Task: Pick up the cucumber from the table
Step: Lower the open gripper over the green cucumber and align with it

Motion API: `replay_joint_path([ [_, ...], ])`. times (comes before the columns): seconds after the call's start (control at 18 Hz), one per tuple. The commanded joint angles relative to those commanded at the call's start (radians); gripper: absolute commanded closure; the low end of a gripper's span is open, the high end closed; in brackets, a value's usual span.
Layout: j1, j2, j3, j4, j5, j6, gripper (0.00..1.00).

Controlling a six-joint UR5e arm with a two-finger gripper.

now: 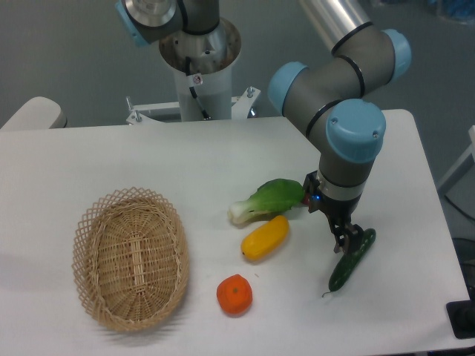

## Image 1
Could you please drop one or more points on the green bok choy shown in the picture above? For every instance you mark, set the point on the green bok choy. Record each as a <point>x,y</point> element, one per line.
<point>275,196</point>

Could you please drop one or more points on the white chair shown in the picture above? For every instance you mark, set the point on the white chair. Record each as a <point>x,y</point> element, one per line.
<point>38,113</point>

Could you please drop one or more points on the yellow bell pepper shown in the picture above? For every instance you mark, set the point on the yellow bell pepper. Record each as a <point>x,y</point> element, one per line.
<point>265,239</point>

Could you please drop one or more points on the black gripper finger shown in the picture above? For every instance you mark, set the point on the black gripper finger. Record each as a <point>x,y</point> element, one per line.
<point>353,238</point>
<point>341,241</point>

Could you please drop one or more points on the woven wicker basket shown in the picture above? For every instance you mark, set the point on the woven wicker basket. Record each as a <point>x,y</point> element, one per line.
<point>130,260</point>

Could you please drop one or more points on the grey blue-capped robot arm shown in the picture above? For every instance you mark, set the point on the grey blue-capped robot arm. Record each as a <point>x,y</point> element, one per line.
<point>326,105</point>

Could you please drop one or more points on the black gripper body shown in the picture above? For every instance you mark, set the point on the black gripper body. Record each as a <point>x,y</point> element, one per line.
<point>338,212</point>

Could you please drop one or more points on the dark green cucumber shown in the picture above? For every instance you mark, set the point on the dark green cucumber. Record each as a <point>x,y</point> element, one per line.
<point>348,263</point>

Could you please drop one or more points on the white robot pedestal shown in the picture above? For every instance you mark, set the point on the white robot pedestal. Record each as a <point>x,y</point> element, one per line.
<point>202,70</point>

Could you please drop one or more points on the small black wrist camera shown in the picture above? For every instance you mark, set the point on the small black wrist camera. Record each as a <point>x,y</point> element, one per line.
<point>311,188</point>

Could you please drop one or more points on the black device at table edge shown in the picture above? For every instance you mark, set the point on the black device at table edge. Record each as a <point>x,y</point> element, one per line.
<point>461,316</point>

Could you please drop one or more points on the white furniture frame at right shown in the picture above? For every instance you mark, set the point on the white furniture frame at right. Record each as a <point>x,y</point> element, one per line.
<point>458,169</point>

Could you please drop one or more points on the orange tangerine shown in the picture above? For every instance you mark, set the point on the orange tangerine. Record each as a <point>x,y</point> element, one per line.
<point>234,295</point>

